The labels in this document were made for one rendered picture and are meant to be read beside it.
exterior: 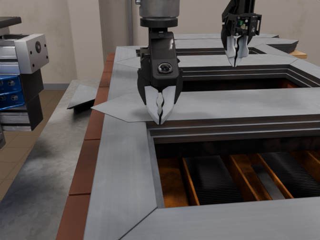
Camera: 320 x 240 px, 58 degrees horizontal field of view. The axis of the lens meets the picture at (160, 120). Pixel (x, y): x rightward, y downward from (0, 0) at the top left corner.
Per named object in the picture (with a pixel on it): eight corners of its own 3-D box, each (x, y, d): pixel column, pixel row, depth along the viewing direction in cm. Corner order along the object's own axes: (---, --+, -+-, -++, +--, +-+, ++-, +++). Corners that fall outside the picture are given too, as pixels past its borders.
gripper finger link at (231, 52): (229, 71, 81) (232, 37, 77) (222, 65, 86) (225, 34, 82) (239, 70, 81) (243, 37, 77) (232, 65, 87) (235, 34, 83)
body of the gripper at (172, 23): (174, 73, 64) (175, 15, 59) (180, 85, 56) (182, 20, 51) (139, 74, 63) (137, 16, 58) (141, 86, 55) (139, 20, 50)
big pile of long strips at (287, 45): (273, 41, 191) (275, 32, 188) (307, 54, 155) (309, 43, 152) (154, 44, 183) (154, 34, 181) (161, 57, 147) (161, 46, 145)
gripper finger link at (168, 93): (171, 114, 66) (171, 75, 62) (175, 125, 61) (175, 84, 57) (157, 115, 66) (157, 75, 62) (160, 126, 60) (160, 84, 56)
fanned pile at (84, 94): (107, 84, 143) (107, 76, 141) (101, 116, 108) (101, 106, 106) (83, 85, 142) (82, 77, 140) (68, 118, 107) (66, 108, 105)
